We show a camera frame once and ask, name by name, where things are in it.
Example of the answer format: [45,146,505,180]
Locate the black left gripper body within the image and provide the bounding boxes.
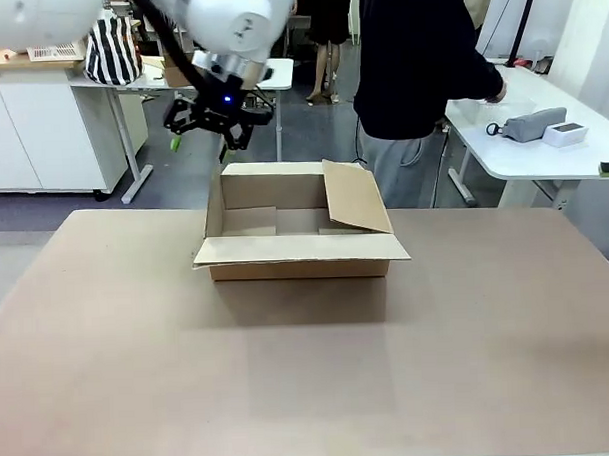
[193,71,275,136]

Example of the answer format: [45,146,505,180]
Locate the brown cardboard box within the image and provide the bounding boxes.
[188,155,413,285]

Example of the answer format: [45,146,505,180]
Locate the person right forearm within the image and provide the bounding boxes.
[470,45,506,99]

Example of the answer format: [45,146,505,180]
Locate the small open cardboard box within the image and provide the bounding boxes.
[160,51,199,89]

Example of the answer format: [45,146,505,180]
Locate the small white box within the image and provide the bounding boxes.
[540,121,591,150]

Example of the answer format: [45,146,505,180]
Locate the person right hand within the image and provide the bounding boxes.
[480,80,510,106]

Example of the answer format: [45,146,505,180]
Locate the large white table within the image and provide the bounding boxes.
[442,59,609,215]

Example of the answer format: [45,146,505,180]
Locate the white desk metal legs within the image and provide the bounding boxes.
[68,56,300,207]

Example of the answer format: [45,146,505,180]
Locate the grey fabric pouch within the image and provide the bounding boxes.
[499,106,570,145]

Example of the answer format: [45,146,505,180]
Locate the black white striped bag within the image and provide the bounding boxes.
[83,16,144,88]

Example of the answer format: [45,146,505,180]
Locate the black tripod stand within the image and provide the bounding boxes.
[505,0,543,68]

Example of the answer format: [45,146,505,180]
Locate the person in black dress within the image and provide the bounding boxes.
[301,0,357,108]

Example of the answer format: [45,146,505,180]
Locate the clear plastic container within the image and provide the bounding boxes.
[459,97,540,126]

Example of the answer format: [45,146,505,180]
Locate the white cabinet wooden top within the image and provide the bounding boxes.
[0,42,152,196]

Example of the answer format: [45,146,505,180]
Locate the white plastic basket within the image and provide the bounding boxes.
[26,39,89,63]

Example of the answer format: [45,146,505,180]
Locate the person in beige top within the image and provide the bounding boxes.
[464,0,492,31]

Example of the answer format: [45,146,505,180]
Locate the person in navy sweatshirt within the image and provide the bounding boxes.
[349,0,513,211]

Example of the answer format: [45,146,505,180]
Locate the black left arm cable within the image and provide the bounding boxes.
[133,0,212,103]

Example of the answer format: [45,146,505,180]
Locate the black floor cable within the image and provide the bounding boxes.
[350,113,371,167]

